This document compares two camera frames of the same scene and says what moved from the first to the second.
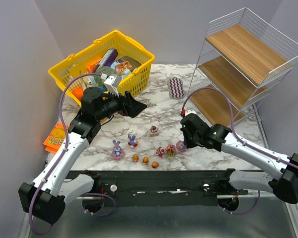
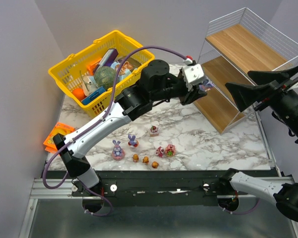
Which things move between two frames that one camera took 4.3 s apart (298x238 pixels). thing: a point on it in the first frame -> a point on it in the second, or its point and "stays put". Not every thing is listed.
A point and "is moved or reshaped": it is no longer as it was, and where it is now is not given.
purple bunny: (118, 152) stays put
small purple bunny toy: (132, 143) stays put
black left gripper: (125, 104) -> (191, 93)
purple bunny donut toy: (181, 147) is moved or reshaped
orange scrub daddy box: (54, 140) stays put
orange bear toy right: (155, 164) stays put
